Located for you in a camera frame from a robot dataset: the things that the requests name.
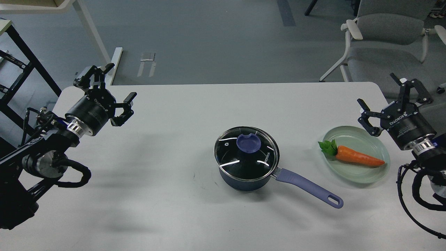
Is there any black metal rack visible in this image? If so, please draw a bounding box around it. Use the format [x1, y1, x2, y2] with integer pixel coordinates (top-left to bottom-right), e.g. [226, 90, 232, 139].
[0, 19, 62, 135]

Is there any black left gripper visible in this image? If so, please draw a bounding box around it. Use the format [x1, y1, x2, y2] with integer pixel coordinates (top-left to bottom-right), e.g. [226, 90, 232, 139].
[65, 62, 137, 136]

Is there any pale green glass plate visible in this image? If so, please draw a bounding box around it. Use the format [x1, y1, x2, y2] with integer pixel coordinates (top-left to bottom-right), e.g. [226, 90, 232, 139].
[322, 126, 390, 184]

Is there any grey office chair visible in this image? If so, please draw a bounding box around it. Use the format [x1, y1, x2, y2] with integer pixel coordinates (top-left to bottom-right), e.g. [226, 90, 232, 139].
[319, 0, 445, 104]

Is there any orange toy carrot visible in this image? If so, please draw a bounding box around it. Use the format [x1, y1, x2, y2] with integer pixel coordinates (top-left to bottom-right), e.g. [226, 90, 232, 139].
[317, 139, 385, 167]

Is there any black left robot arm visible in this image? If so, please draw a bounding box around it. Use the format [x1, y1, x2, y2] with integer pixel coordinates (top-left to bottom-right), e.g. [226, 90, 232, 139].
[0, 62, 137, 230]

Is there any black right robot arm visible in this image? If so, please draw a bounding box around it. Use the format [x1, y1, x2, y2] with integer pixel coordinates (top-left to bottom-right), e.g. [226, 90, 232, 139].
[358, 73, 445, 239]

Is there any glass pot lid blue knob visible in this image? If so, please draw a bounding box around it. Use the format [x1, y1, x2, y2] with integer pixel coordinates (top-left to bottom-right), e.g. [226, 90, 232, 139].
[214, 127, 280, 162]

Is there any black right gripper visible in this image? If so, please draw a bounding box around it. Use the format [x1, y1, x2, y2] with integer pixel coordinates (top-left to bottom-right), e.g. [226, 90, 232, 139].
[357, 73, 437, 151]

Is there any blue saucepan with handle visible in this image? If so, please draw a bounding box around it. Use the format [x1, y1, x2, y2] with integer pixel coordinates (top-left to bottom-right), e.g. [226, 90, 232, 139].
[215, 153, 344, 208]

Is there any white desk frame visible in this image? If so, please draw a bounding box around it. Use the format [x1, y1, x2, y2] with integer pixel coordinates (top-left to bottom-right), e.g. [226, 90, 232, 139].
[0, 0, 124, 85]

